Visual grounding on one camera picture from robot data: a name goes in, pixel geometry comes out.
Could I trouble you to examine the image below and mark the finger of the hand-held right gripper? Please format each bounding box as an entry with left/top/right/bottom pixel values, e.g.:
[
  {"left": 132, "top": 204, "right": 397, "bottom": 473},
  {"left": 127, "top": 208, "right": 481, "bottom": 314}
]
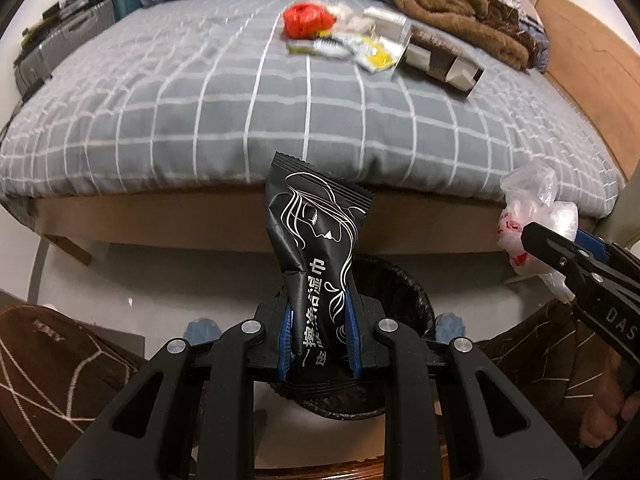
[
  {"left": 520, "top": 222, "right": 601, "bottom": 291},
  {"left": 575, "top": 230, "right": 608, "bottom": 261}
]

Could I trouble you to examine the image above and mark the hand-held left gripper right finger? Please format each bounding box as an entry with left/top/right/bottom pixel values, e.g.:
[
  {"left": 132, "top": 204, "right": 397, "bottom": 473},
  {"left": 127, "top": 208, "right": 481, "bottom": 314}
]
[{"left": 347, "top": 295, "right": 583, "bottom": 480}]

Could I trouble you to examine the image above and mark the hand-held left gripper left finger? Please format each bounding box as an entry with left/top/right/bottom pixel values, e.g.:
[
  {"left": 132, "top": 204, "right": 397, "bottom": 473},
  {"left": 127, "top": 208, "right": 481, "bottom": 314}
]
[{"left": 55, "top": 302, "right": 293, "bottom": 480}]

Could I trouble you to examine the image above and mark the clear plastic bag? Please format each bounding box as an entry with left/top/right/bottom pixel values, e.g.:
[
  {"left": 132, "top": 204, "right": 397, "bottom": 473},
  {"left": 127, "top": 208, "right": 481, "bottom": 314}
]
[{"left": 496, "top": 159, "right": 580, "bottom": 303}]

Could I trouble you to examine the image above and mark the trash bin with black liner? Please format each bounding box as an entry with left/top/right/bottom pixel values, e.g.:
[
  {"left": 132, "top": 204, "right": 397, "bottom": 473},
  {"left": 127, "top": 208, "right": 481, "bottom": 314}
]
[{"left": 272, "top": 255, "right": 436, "bottom": 420}]

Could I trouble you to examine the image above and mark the black wet wipe packet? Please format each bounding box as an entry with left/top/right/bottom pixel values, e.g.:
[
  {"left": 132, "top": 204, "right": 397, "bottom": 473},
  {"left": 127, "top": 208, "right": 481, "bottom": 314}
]
[{"left": 265, "top": 151, "right": 373, "bottom": 396}]

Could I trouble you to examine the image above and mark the yellow snack wrapper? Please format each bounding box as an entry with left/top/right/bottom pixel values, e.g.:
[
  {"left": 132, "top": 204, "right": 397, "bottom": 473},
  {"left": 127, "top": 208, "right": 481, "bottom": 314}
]
[{"left": 320, "top": 30, "right": 401, "bottom": 73}]

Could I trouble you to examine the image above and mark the person's right hand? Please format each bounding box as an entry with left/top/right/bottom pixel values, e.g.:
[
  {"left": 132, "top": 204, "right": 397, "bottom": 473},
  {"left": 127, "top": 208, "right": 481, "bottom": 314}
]
[{"left": 577, "top": 355, "right": 640, "bottom": 448}]

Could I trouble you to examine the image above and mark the blue slipper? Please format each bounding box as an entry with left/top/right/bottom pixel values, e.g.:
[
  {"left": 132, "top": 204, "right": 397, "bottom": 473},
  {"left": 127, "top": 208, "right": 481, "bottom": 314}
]
[
  {"left": 434, "top": 311, "right": 466, "bottom": 346},
  {"left": 184, "top": 317, "right": 223, "bottom": 343}
]

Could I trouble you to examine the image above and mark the person's right leg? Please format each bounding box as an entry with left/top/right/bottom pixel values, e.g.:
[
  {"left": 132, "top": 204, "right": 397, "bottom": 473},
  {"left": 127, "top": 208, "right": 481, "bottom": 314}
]
[{"left": 472, "top": 300, "right": 626, "bottom": 411}]

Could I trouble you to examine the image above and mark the person's leg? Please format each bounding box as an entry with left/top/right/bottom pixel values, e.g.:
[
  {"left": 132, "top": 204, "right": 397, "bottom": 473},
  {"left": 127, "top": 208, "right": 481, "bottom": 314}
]
[
  {"left": 0, "top": 302, "right": 151, "bottom": 480},
  {"left": 472, "top": 300, "right": 626, "bottom": 411}
]

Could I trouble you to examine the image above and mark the wooden headboard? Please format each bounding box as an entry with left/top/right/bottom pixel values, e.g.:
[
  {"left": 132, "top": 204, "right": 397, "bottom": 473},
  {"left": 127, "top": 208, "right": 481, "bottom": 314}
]
[{"left": 535, "top": 0, "right": 640, "bottom": 181}]

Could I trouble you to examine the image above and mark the dark brown patterned garment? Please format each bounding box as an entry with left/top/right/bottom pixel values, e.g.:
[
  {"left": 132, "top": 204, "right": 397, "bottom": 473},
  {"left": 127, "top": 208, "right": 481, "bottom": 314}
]
[{"left": 480, "top": 0, "right": 551, "bottom": 73}]

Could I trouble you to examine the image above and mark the person's left leg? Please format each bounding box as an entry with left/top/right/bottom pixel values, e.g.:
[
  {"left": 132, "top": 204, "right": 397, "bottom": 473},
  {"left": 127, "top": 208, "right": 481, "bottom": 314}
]
[{"left": 0, "top": 302, "right": 151, "bottom": 480}]

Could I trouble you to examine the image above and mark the white earphone box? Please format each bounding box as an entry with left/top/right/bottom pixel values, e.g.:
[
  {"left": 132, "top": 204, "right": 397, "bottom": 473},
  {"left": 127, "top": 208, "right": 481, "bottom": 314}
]
[{"left": 364, "top": 6, "right": 408, "bottom": 48}]

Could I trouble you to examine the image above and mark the bag of white face masks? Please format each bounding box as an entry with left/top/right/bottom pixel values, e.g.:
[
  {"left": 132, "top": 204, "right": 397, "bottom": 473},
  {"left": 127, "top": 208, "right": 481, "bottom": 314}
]
[{"left": 325, "top": 2, "right": 381, "bottom": 36}]

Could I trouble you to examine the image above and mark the red plastic bag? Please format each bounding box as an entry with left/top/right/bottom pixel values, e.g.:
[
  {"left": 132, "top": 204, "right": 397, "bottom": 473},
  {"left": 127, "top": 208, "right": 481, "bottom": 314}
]
[{"left": 282, "top": 2, "right": 336, "bottom": 40}]

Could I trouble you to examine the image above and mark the grey suitcase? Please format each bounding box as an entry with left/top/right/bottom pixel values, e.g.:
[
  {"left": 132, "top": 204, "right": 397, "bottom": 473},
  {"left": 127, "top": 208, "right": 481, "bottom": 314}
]
[{"left": 14, "top": 0, "right": 117, "bottom": 98}]

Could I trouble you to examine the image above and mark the pile of dark boxes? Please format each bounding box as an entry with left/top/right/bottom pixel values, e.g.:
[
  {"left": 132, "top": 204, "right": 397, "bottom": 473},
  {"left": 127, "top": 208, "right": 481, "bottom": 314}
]
[{"left": 20, "top": 0, "right": 106, "bottom": 41}]

